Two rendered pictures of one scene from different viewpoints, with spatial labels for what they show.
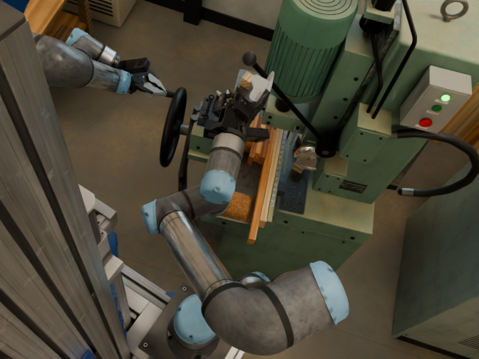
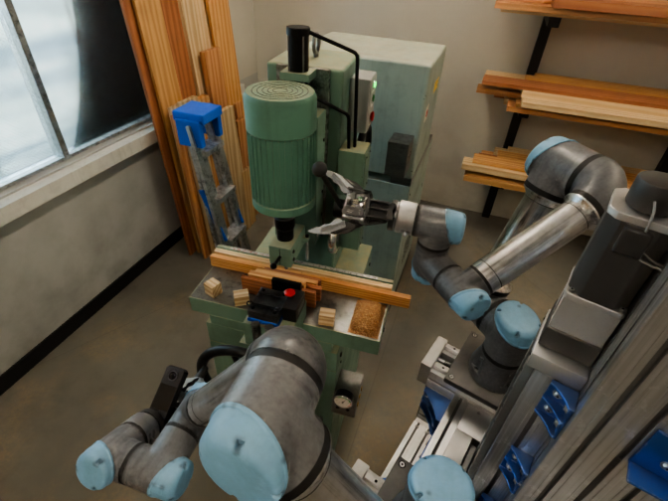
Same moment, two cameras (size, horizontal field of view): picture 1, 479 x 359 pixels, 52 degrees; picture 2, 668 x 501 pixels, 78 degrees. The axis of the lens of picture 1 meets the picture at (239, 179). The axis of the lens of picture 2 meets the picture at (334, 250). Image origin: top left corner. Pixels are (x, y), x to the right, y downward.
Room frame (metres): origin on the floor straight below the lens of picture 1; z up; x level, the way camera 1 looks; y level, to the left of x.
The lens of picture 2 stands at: (0.55, 0.85, 1.81)
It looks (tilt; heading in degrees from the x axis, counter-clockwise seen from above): 38 degrees down; 286
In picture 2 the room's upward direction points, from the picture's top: 3 degrees clockwise
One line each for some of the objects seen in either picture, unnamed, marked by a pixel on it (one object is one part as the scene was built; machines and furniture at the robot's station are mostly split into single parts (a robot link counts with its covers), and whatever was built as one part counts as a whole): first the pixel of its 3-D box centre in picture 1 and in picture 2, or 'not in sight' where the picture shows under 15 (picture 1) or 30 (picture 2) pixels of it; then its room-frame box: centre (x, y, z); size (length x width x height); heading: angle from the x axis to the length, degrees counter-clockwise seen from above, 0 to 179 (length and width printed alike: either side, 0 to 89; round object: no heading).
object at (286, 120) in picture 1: (285, 116); (288, 246); (0.97, -0.08, 1.03); 0.14 x 0.07 x 0.09; 93
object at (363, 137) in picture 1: (364, 134); (354, 168); (0.83, -0.29, 1.22); 0.09 x 0.08 x 0.15; 93
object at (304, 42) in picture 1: (306, 41); (281, 151); (0.97, -0.06, 1.35); 0.18 x 0.18 x 0.31
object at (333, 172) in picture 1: (330, 171); (349, 228); (0.83, -0.26, 1.02); 0.09 x 0.07 x 0.12; 3
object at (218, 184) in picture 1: (220, 177); (438, 225); (0.54, 0.04, 1.29); 0.11 x 0.08 x 0.09; 3
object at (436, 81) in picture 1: (433, 101); (362, 101); (0.85, -0.39, 1.40); 0.10 x 0.06 x 0.16; 93
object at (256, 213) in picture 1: (269, 149); (306, 279); (0.91, -0.07, 0.92); 0.67 x 0.02 x 0.04; 3
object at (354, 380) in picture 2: (205, 231); (348, 393); (0.70, 0.06, 0.58); 0.12 x 0.08 x 0.08; 93
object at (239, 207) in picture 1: (230, 201); (368, 314); (0.68, 0.01, 0.92); 0.14 x 0.09 x 0.04; 93
